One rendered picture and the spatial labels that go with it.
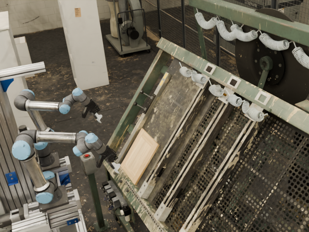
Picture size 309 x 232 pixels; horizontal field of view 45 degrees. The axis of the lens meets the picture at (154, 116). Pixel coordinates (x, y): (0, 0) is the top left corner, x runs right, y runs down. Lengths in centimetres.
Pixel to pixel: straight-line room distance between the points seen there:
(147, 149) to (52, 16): 830
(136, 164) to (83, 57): 386
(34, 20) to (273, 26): 898
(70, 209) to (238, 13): 200
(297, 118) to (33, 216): 203
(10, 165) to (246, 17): 208
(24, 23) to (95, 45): 457
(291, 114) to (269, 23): 75
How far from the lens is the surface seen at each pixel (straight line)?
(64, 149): 546
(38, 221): 305
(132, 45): 831
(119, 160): 345
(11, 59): 517
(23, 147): 257
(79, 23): 665
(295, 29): 260
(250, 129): 245
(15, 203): 323
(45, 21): 1112
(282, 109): 234
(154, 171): 298
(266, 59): 288
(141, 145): 328
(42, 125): 339
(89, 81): 702
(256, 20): 285
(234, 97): 243
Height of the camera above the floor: 299
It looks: 30 degrees down
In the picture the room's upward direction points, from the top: 5 degrees counter-clockwise
